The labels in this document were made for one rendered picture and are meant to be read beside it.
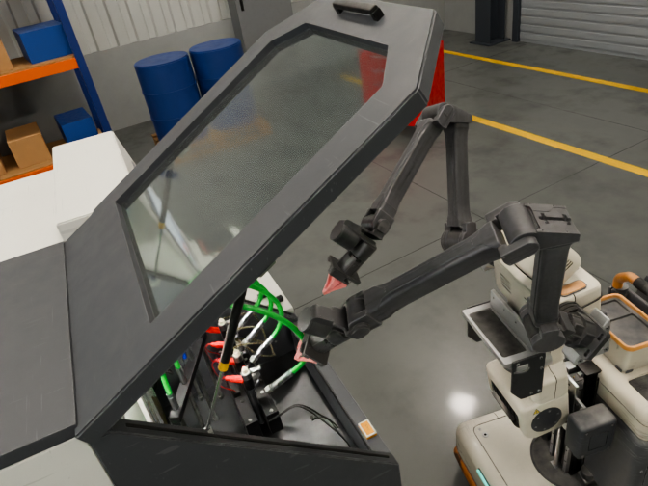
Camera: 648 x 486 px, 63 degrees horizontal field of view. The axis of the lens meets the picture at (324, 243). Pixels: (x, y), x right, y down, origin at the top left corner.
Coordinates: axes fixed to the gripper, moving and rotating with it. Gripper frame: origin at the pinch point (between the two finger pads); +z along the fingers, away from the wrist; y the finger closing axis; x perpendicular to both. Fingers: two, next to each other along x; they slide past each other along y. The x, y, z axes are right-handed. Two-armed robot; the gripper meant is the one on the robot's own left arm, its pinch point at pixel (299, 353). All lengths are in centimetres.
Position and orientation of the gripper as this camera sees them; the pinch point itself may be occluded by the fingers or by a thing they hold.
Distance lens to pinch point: 136.5
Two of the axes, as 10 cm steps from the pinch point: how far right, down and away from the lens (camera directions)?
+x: 7.9, 5.2, 3.2
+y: -2.1, 7.3, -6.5
